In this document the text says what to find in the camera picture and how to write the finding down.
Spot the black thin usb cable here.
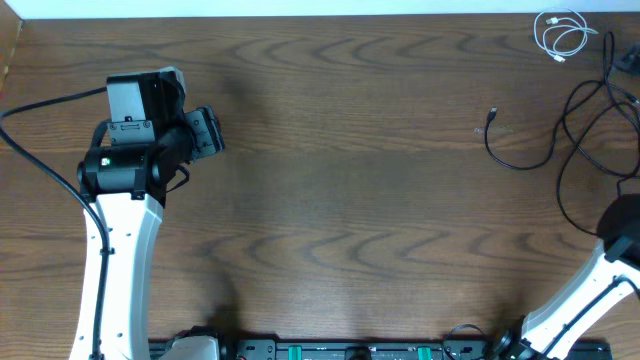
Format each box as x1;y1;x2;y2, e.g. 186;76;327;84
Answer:
483;30;640;237

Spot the white usb cable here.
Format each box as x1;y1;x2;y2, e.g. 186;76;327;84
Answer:
532;7;599;64

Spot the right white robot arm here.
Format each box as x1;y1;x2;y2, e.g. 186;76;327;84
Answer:
486;33;639;359

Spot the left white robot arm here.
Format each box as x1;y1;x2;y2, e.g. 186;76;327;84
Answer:
70;67;225;359

